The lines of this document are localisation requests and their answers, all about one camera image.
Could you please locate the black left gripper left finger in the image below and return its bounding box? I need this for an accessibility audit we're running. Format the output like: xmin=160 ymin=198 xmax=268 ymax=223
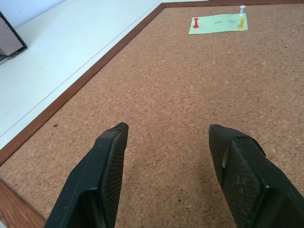
xmin=44 ymin=122 xmax=129 ymax=228

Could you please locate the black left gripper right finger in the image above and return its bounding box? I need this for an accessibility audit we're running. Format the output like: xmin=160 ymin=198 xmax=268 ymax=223
xmin=208 ymin=123 xmax=304 ymax=228

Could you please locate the light green paper note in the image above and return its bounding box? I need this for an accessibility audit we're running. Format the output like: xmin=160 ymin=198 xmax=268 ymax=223
xmin=188 ymin=13 xmax=249 ymax=35

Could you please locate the black framed brown box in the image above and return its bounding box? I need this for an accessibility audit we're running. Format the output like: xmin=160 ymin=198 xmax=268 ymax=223
xmin=0 ymin=10 xmax=28 ymax=57

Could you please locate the cork board with wooden frame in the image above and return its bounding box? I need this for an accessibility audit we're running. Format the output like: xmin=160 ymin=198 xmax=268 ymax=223
xmin=0 ymin=0 xmax=304 ymax=228

